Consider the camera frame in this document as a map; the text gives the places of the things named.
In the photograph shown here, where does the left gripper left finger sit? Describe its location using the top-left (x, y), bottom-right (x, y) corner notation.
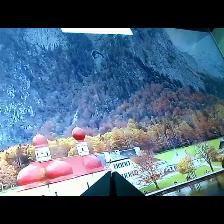
top-left (80, 171), bottom-right (112, 197)

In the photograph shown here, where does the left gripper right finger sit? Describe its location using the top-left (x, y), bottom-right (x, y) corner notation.
top-left (111, 171), bottom-right (145, 197)

